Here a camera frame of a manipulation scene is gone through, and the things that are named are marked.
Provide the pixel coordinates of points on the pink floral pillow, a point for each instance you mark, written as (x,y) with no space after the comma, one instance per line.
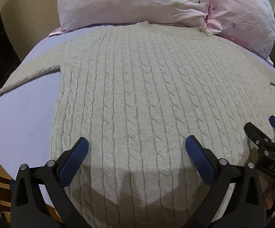
(132,2)
(244,14)

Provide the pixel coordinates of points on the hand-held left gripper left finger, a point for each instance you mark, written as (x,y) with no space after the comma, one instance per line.
(73,157)

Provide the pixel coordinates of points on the person's right hand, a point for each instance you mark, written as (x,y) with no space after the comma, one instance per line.
(269,199)

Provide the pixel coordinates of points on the lavender bed sheet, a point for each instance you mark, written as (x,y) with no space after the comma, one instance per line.
(23,121)

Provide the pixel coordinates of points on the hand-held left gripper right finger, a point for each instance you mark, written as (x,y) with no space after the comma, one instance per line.
(199,158)

